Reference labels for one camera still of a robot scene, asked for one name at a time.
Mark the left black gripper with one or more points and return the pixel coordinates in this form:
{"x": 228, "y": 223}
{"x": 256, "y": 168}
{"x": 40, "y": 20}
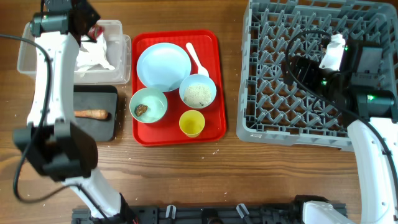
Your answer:
{"x": 84, "y": 6}

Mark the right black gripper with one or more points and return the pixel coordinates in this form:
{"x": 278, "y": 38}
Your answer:
{"x": 309, "y": 68}

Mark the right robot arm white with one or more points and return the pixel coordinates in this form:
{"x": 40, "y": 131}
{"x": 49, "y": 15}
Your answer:
{"x": 346, "y": 79}

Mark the brown food scrap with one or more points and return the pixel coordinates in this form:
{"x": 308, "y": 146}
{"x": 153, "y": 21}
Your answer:
{"x": 140, "y": 110}

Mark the yellow plastic cup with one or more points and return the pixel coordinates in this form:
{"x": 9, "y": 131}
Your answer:
{"x": 192, "y": 123}

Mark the black waste tray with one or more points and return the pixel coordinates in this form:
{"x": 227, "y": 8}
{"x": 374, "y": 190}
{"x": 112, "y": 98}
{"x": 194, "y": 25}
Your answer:
{"x": 97, "y": 97}

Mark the clear plastic waste bin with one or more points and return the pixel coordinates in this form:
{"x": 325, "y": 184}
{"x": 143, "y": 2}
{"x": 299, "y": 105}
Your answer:
{"x": 118, "y": 54}

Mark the white rice pile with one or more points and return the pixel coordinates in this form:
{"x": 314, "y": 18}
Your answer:
{"x": 197, "y": 95}

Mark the light blue plate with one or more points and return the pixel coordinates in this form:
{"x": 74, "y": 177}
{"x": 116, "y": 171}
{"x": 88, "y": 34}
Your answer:
{"x": 163, "y": 66}

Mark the light blue rice bowl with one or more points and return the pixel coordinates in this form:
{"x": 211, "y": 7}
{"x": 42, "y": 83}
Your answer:
{"x": 198, "y": 79}

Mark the grey dishwasher rack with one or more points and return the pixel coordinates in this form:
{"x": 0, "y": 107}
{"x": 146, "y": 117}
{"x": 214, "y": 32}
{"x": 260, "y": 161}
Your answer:
{"x": 269, "y": 111}

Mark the light green bowl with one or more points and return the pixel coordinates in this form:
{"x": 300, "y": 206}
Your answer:
{"x": 155, "y": 100}

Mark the red snack wrapper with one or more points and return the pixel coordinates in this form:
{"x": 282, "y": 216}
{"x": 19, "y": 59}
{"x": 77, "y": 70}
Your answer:
{"x": 95, "y": 31}

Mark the orange carrot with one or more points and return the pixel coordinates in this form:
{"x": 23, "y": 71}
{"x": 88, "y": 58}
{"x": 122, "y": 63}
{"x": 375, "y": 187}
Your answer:
{"x": 91, "y": 114}

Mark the white plastic spoon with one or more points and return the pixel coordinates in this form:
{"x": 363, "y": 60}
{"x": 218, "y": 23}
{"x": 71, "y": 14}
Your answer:
{"x": 201, "y": 69}

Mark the white napkin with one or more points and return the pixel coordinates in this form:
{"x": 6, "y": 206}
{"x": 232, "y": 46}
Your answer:
{"x": 92, "y": 54}

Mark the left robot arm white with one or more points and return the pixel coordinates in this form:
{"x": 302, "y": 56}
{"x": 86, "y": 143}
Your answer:
{"x": 52, "y": 142}

